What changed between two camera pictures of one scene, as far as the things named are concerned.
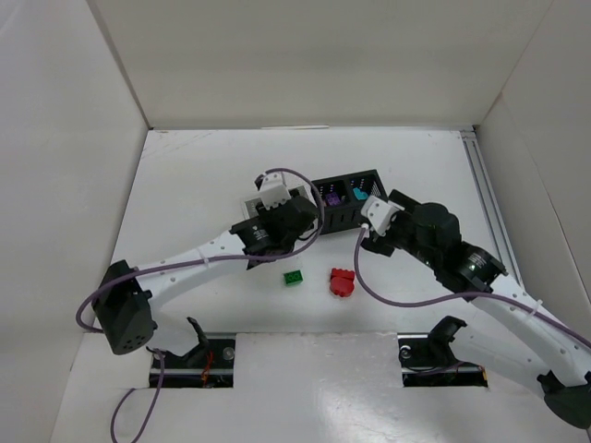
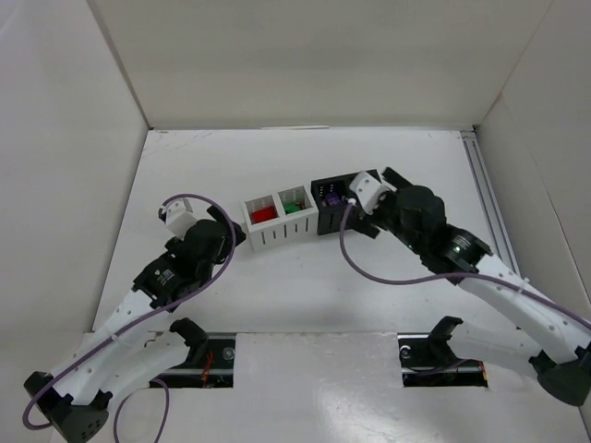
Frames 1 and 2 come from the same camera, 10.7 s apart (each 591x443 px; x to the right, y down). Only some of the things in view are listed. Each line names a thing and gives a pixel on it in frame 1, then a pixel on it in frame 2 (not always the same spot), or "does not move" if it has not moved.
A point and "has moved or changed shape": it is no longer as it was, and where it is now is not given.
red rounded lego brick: x=342 y=282 has moved or changed shape
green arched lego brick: x=294 y=278 has moved or changed shape
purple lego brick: x=332 y=198 does not move
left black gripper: x=300 y=212 → x=226 y=226
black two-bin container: x=342 y=209 does not move
